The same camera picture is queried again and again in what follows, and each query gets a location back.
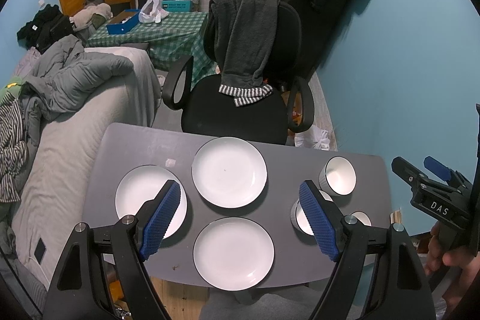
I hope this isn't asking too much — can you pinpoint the white ribbed bowl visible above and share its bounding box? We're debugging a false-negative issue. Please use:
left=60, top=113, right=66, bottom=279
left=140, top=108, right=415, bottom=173
left=352, top=211, right=372, bottom=227
left=319, top=156, right=356, bottom=196
left=290, top=200, right=314, bottom=236

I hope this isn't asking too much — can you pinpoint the white plate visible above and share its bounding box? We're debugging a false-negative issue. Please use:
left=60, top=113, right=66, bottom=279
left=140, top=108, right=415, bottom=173
left=193, top=217, right=275, bottom=292
left=191, top=137, right=268, bottom=209
left=115, top=165, right=187, bottom=239

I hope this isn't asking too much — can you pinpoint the person's right hand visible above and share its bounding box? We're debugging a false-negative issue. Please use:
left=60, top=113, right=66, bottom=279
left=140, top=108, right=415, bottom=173
left=424, top=222, right=479, bottom=308

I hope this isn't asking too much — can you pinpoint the grey table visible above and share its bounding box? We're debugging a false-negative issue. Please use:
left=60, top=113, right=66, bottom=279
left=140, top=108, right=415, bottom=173
left=82, top=124, right=391, bottom=288

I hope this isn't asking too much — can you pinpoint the white plastic bag on floor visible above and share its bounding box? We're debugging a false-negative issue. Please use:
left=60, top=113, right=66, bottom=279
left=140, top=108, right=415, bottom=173
left=294, top=125, right=330, bottom=150

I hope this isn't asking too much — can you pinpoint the grey bed mattress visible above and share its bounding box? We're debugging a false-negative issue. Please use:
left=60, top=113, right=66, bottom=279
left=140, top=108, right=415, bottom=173
left=10, top=47, right=161, bottom=288

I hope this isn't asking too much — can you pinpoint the black office chair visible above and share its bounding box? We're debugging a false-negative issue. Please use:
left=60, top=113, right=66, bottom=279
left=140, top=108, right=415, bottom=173
left=162, top=1, right=315, bottom=145

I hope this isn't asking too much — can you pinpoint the striped grey white garment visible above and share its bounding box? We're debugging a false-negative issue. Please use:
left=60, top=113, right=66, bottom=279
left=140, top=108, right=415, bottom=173
left=1, top=93, right=29, bottom=203

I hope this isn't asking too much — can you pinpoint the green checkered tablecloth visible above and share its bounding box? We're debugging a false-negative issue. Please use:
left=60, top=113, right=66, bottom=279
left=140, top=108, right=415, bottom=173
left=86, top=12, right=216, bottom=83

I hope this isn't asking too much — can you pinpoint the blue open box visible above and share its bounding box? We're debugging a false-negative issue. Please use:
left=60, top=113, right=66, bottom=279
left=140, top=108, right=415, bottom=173
left=106, top=9, right=140, bottom=35

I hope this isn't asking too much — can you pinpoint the white plastic bag on table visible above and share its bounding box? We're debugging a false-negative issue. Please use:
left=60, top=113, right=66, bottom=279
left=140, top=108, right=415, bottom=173
left=138, top=0, right=169, bottom=23

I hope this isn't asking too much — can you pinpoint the dark grey hooded sweater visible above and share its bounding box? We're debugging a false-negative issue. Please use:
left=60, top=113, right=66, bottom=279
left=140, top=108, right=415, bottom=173
left=203, top=0, right=279, bottom=107

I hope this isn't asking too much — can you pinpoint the teal storage basket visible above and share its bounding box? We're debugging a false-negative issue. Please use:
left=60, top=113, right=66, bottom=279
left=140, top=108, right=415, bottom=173
left=161, top=0, right=192, bottom=12

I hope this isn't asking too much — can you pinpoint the black clothes pile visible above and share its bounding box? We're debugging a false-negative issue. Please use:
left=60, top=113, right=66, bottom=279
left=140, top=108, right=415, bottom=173
left=16, top=4, right=73, bottom=54

